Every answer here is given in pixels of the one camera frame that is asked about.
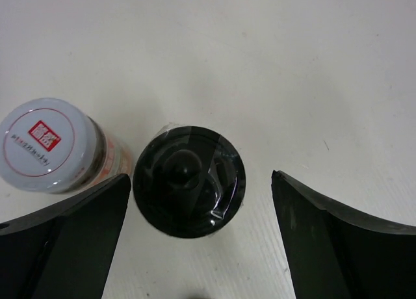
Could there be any black knob lid jar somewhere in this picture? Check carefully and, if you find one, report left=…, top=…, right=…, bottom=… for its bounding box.
left=132, top=124, right=246, bottom=239

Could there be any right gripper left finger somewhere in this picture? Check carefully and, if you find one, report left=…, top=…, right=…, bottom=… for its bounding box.
left=1, top=174, right=131, bottom=298

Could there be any white red lid jar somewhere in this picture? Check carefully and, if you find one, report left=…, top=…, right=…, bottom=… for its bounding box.
left=1, top=98, right=132, bottom=194

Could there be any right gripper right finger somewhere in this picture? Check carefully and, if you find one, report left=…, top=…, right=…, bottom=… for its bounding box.
left=272, top=171, right=415, bottom=298

